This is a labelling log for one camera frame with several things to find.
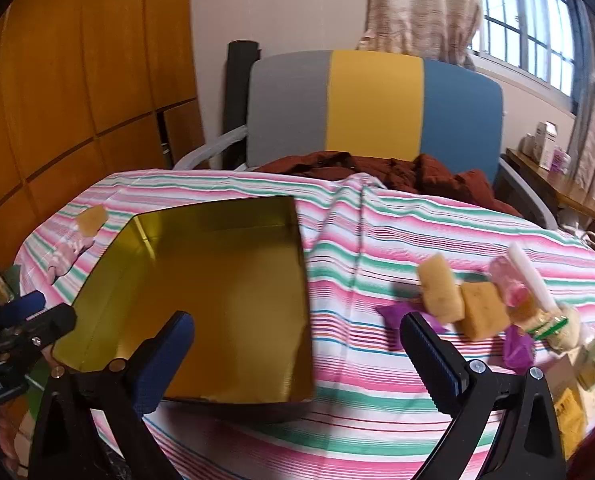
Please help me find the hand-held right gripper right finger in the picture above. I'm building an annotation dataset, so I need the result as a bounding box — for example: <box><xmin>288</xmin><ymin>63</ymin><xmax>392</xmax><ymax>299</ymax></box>
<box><xmin>400</xmin><ymin>311</ymin><xmax>571</xmax><ymax>480</ymax></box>

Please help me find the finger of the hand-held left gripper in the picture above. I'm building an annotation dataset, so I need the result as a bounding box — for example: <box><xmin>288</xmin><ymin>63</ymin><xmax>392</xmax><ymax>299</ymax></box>
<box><xmin>0</xmin><ymin>291</ymin><xmax>47</xmax><ymax>326</ymax></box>
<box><xmin>8</xmin><ymin>304</ymin><xmax>77</xmax><ymax>349</ymax></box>

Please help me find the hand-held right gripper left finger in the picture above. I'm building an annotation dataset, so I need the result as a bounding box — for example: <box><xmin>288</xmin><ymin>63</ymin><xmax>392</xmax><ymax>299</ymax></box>
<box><xmin>28</xmin><ymin>310</ymin><xmax>196</xmax><ymax>480</ymax></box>

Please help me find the purple snack packet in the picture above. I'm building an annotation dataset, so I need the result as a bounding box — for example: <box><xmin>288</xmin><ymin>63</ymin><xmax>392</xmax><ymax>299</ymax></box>
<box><xmin>502</xmin><ymin>325</ymin><xmax>534</xmax><ymax>372</ymax></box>
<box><xmin>377</xmin><ymin>300</ymin><xmax>448</xmax><ymax>335</ymax></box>

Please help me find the gold metal tin box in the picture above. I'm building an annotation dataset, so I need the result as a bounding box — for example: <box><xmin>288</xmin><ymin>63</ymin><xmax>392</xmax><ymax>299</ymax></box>
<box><xmin>52</xmin><ymin>195</ymin><xmax>314</xmax><ymax>406</ymax></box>

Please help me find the pink cup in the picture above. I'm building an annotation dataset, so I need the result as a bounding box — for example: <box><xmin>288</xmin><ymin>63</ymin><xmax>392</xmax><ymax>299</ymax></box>
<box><xmin>490</xmin><ymin>256</ymin><xmax>528</xmax><ymax>308</ymax></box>

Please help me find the cardboard box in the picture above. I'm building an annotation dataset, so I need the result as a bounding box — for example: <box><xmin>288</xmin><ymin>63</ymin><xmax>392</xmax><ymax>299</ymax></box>
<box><xmin>552</xmin><ymin>350</ymin><xmax>595</xmax><ymax>411</ymax></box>

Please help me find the pink cloth toy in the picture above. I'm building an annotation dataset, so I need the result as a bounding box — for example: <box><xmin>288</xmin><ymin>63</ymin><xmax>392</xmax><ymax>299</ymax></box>
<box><xmin>48</xmin><ymin>237</ymin><xmax>94</xmax><ymax>277</ymax></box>

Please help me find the small yellow block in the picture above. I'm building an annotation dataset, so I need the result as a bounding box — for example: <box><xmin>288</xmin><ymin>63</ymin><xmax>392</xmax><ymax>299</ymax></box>
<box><xmin>78</xmin><ymin>206</ymin><xmax>108</xmax><ymax>236</ymax></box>

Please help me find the pink green striped tablecloth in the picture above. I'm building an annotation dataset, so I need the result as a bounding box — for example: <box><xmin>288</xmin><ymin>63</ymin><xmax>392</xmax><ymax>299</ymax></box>
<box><xmin>15</xmin><ymin>169</ymin><xmax>595</xmax><ymax>480</ymax></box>

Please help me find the yellow packet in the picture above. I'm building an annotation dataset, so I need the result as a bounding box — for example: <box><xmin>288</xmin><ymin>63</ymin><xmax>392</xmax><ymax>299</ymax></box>
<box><xmin>554</xmin><ymin>387</ymin><xmax>587</xmax><ymax>456</ymax></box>

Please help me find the dark red cloth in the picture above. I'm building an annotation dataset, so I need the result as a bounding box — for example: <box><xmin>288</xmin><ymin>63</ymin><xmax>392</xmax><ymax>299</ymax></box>
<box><xmin>252</xmin><ymin>151</ymin><xmax>525</xmax><ymax>218</ymax></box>

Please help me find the wooden desk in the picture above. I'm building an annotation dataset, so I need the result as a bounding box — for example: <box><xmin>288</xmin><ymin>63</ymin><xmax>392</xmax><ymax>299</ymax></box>
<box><xmin>502</xmin><ymin>147</ymin><xmax>595</xmax><ymax>241</ymax></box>

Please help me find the wooden wardrobe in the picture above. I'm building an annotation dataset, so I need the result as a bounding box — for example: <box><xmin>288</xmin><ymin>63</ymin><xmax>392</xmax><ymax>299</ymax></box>
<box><xmin>0</xmin><ymin>0</ymin><xmax>206</xmax><ymax>261</ymax></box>

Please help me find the white carton box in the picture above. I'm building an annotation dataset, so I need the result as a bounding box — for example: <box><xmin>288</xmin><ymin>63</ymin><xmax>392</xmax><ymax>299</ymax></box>
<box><xmin>536</xmin><ymin>121</ymin><xmax>558</xmax><ymax>170</ymax></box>

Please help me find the grey yellow blue chair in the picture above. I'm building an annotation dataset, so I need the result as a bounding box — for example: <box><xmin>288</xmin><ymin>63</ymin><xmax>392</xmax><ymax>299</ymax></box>
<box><xmin>172</xmin><ymin>50</ymin><xmax>561</xmax><ymax>231</ymax></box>

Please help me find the black rolled mat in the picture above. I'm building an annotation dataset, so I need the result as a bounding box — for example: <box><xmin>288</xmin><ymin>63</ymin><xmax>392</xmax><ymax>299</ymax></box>
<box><xmin>222</xmin><ymin>40</ymin><xmax>262</xmax><ymax>171</ymax></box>

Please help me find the barred window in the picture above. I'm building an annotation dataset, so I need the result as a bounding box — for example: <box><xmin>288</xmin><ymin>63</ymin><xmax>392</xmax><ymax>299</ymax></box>
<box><xmin>470</xmin><ymin>0</ymin><xmax>583</xmax><ymax>111</ymax></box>

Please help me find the patterned beige curtain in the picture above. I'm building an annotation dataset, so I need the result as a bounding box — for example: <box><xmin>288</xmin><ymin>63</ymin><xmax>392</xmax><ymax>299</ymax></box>
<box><xmin>356</xmin><ymin>0</ymin><xmax>483</xmax><ymax>71</ymax></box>

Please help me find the white cable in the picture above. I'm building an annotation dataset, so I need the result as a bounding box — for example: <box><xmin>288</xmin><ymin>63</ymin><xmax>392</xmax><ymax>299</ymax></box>
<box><xmin>562</xmin><ymin>220</ymin><xmax>595</xmax><ymax>247</ymax></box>

